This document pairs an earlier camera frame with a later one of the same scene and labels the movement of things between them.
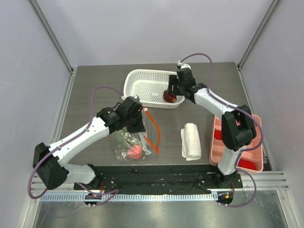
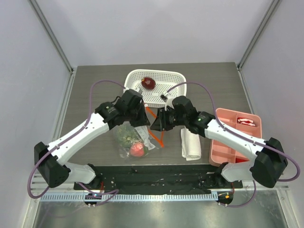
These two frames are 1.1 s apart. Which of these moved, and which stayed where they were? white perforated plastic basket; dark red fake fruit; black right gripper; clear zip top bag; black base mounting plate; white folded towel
Moved: black right gripper; dark red fake fruit; clear zip top bag
Stayed: white folded towel; black base mounting plate; white perforated plastic basket
